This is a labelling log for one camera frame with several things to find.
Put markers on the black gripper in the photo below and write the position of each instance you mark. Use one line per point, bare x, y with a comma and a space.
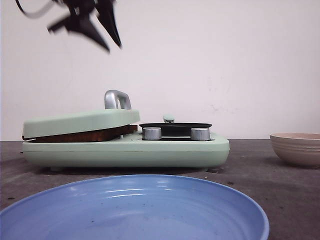
79, 20

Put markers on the mint green sandwich maker lid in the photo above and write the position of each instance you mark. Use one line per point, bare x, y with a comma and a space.
118, 112

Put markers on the white bread slice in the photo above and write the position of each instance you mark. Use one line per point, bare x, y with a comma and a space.
132, 128
102, 135

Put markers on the beige ribbed bowl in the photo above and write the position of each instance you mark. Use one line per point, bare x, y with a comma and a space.
300, 149

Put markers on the mint green breakfast maker base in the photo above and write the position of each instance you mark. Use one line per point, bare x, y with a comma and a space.
130, 151

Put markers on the left silver control knob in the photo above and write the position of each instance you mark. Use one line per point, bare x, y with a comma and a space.
151, 133

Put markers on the silver control knob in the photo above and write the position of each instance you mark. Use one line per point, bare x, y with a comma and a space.
151, 133
200, 134

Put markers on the right silver control knob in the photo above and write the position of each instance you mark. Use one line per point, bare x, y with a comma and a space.
200, 134

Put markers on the blue round plate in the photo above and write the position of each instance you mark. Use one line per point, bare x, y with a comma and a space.
136, 207

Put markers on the black frying pan green handle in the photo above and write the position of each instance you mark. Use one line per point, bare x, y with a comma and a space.
175, 129

